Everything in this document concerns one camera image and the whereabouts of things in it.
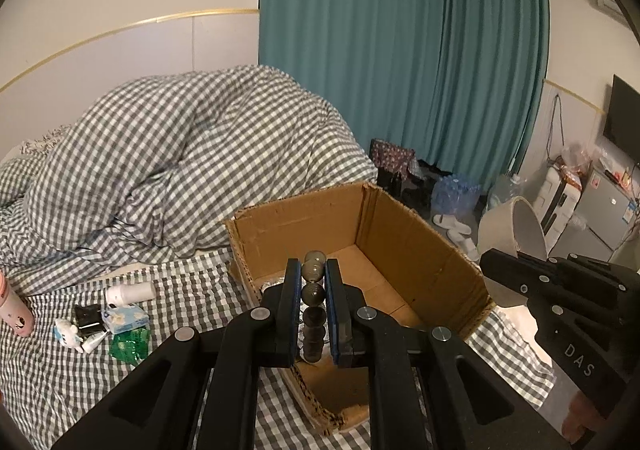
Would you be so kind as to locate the pack of water bottles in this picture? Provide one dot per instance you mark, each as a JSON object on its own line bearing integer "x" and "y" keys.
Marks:
{"x": 456, "y": 195}

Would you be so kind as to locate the brown cardboard box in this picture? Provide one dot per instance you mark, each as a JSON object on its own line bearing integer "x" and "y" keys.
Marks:
{"x": 400, "y": 240}

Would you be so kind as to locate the grey mini fridge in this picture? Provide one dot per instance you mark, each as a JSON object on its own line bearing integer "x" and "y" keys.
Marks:
{"x": 607, "y": 215}

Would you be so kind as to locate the large clear water jug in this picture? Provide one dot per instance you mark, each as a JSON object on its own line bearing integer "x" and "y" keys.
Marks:
{"x": 504, "y": 192}

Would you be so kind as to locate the pink baby bottle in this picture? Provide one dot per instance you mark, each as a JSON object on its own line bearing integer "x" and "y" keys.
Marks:
{"x": 17, "y": 310}

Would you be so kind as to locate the small white tube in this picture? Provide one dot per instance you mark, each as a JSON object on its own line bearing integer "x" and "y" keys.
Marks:
{"x": 94, "y": 342}

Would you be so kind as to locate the orange snack bag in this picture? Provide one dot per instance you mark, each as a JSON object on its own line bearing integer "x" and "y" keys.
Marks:
{"x": 575, "y": 170}

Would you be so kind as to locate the dark patterned gift bag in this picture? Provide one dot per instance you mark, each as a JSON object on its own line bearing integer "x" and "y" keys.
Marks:
{"x": 392, "y": 157}

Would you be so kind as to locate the white plastic bottle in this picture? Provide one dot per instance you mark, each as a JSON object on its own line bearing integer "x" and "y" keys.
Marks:
{"x": 132, "y": 293}

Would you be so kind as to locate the grey checkered bed sheet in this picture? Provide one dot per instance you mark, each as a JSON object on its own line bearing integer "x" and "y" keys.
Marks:
{"x": 50, "y": 380}

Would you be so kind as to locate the floral patterned blanket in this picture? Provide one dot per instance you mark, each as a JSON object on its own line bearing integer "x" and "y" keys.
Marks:
{"x": 47, "y": 137}

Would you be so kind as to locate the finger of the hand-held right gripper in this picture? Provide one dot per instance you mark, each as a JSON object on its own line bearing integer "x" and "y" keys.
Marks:
{"x": 600, "y": 267}
{"x": 530, "y": 280}

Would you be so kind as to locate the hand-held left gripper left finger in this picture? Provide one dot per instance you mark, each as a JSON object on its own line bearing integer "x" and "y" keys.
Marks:
{"x": 296, "y": 320}

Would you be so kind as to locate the white slipper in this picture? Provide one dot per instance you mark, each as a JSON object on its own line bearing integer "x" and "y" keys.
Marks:
{"x": 465, "y": 245}
{"x": 450, "y": 224}

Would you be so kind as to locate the grey checkered duvet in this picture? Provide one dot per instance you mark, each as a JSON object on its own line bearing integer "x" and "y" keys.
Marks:
{"x": 175, "y": 155}

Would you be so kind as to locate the black small packet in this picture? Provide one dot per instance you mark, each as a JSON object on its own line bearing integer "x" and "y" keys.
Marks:
{"x": 87, "y": 319}

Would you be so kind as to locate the black wall television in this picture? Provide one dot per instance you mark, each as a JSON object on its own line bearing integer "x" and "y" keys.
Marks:
{"x": 624, "y": 117}

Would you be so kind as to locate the teal curtain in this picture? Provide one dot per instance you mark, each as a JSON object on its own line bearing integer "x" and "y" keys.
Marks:
{"x": 350, "y": 55}
{"x": 495, "y": 70}

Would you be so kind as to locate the green sachet packet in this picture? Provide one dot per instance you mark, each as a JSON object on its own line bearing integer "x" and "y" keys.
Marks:
{"x": 130, "y": 345}

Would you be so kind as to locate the white floor appliance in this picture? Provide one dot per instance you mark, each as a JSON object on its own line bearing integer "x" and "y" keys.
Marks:
{"x": 550, "y": 200}

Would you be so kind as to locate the person's right hand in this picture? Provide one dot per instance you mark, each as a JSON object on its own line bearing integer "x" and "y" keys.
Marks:
{"x": 582, "y": 420}

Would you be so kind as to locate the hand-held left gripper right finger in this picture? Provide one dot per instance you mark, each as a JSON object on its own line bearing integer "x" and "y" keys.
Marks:
{"x": 331, "y": 320}

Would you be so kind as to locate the black bag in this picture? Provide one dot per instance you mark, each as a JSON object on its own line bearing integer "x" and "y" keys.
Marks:
{"x": 405, "y": 195}

